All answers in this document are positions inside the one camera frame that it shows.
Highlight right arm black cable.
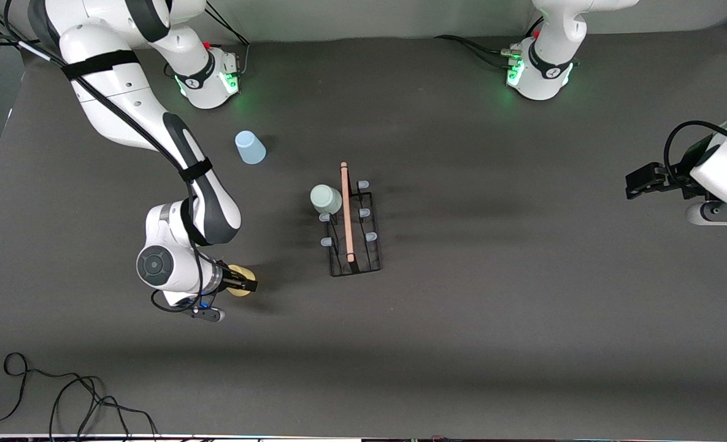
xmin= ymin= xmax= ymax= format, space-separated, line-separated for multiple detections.
xmin=0 ymin=0 xmax=217 ymax=314

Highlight black wire cup holder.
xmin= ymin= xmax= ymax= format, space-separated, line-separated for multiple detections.
xmin=315 ymin=161 xmax=382 ymax=278

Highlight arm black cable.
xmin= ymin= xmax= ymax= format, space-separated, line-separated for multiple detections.
xmin=664 ymin=120 xmax=727 ymax=185
xmin=0 ymin=0 xmax=217 ymax=314

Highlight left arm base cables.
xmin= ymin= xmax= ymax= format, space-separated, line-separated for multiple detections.
xmin=434 ymin=34 xmax=519 ymax=69

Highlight pale green plastic cup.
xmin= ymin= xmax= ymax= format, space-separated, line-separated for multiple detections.
xmin=310 ymin=185 xmax=344 ymax=215

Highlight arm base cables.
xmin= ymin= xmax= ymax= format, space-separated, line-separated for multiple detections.
xmin=202 ymin=3 xmax=250 ymax=77
xmin=434 ymin=34 xmax=519 ymax=69

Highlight yellow plastic cup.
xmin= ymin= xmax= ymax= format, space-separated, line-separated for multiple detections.
xmin=225 ymin=265 xmax=258 ymax=298

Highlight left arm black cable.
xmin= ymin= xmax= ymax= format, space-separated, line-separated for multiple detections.
xmin=664 ymin=120 xmax=727 ymax=185

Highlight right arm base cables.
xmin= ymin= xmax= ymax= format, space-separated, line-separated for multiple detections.
xmin=202 ymin=3 xmax=250 ymax=77

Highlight loose black floor cable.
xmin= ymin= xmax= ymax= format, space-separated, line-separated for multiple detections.
xmin=0 ymin=352 xmax=158 ymax=440

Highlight pale blue plastic cup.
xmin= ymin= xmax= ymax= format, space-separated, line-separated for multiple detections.
xmin=234 ymin=130 xmax=267 ymax=165

